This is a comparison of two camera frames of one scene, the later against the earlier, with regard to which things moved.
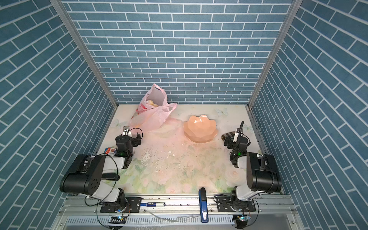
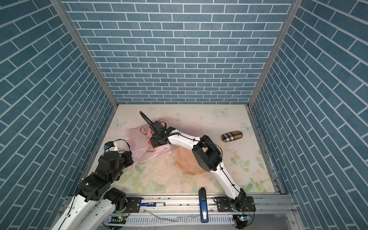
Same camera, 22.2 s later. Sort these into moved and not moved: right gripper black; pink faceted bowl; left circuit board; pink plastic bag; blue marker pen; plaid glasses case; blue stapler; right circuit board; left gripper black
Moved: right gripper black; left gripper black; pink faceted bowl; pink plastic bag
Not moved: left circuit board; plaid glasses case; right circuit board; blue stapler; blue marker pen
